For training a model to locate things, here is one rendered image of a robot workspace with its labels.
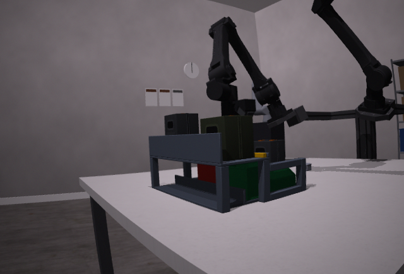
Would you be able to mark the red open bin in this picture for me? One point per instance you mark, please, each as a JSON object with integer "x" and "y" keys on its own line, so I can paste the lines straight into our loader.
{"x": 206, "y": 173}

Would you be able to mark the yellow flat bar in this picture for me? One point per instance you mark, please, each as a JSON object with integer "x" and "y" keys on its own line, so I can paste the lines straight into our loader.
{"x": 260, "y": 155}

